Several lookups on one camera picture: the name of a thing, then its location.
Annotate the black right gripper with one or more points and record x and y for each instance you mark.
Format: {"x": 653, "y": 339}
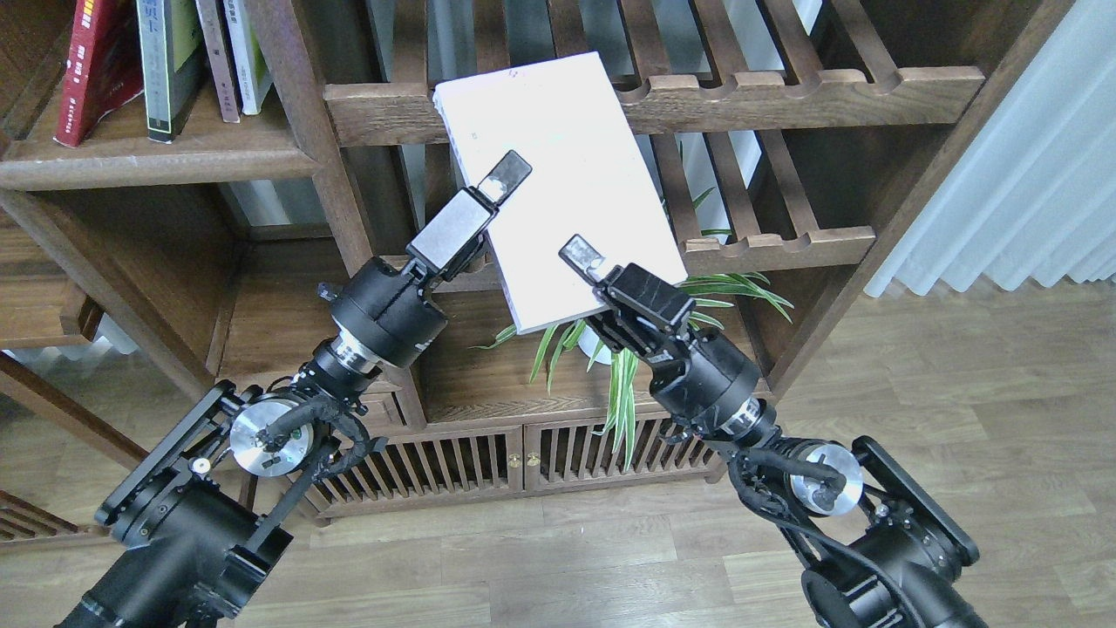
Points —
{"x": 700, "y": 377}

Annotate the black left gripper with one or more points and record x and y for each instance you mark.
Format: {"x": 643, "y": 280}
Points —
{"x": 385, "y": 315}

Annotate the white lavender cover book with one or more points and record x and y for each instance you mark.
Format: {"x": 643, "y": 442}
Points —
{"x": 589, "y": 179}

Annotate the black yellow-green cover book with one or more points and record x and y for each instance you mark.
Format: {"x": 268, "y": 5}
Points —
{"x": 172, "y": 45}

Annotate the red cover book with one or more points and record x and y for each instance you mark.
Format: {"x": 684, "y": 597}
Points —
{"x": 103, "y": 70}

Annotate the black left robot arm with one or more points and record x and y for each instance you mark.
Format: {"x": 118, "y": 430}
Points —
{"x": 201, "y": 516}

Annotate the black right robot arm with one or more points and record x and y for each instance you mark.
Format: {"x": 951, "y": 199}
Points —
{"x": 877, "y": 550}

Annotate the green spider plant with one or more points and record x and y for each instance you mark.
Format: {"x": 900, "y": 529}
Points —
{"x": 711, "y": 292}

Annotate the white plant pot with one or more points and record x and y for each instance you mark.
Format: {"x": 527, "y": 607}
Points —
{"x": 594, "y": 349}

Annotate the white green upright book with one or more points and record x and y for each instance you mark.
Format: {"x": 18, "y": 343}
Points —
{"x": 254, "y": 77}

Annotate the brown wooden bookshelf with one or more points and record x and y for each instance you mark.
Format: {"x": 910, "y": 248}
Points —
{"x": 801, "y": 151}

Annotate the brown spine upright book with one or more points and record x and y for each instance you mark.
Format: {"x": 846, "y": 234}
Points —
{"x": 215, "y": 33}

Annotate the white pleated curtain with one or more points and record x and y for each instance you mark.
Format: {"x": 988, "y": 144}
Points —
{"x": 1032, "y": 198}

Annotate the dark wooden side furniture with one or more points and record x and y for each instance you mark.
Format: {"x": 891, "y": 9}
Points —
{"x": 80, "y": 406}

